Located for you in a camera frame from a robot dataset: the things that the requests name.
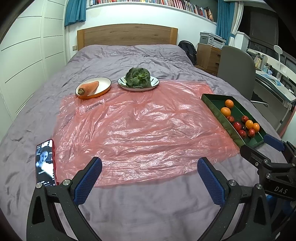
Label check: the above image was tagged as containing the white patterned plate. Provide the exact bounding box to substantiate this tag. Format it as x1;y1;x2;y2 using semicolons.
117;76;159;92

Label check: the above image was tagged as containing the white desk lamp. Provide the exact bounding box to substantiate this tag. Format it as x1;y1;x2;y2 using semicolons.
273;45;283;68

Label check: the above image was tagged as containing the wooden nightstand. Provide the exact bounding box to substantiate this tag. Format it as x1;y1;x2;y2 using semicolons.
196;43;221;76

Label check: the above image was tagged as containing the grey office chair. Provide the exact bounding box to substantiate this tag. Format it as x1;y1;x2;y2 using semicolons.
217;46;269;107

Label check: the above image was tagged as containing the blue curtain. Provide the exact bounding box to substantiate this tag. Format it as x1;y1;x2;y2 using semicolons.
216;0;235;45
64;0;86;26

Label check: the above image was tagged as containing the green rectangular tray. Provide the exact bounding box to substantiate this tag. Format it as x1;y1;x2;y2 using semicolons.
201;93;266;148

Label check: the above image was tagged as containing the white wardrobe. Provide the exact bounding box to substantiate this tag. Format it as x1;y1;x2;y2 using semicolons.
1;0;67;137

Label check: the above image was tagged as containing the right blue gloved hand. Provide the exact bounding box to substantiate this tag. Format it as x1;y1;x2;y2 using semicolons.
266;195;293;222

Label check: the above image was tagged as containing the mandarin orange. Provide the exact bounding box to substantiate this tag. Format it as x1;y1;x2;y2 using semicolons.
224;99;234;110

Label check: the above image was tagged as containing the red smartphone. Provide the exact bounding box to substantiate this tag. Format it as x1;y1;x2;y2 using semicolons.
35;139;57;186

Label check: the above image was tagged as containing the green leafy cabbage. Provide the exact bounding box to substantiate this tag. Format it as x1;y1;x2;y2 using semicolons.
125;67;152;88

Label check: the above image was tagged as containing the row of books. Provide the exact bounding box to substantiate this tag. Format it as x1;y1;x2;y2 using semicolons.
86;0;214;22

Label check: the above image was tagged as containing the right blue curtain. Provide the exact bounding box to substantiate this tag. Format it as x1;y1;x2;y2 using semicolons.
216;0;235;45

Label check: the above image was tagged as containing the white desk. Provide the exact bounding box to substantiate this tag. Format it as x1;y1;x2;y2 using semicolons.
247;48;295;137

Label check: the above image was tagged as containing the pink plastic sheet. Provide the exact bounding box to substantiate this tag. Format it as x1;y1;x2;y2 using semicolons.
53;81;239;186

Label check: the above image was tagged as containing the black backpack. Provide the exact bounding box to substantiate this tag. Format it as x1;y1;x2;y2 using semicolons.
178;40;197;65

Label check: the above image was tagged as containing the orange rimmed white plate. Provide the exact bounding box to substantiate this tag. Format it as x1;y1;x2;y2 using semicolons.
75;77;111;99

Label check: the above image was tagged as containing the orange carrot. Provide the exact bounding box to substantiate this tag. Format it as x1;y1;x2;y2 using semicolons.
77;81;99;96

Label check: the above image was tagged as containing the left blue curtain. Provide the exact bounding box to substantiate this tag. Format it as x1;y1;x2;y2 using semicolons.
64;0;86;26

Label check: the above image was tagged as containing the wooden headboard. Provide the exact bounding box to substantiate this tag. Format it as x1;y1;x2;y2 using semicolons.
77;24;178;50

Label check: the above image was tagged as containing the small back red apple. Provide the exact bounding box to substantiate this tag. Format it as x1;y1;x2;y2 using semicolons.
241;115;249;123

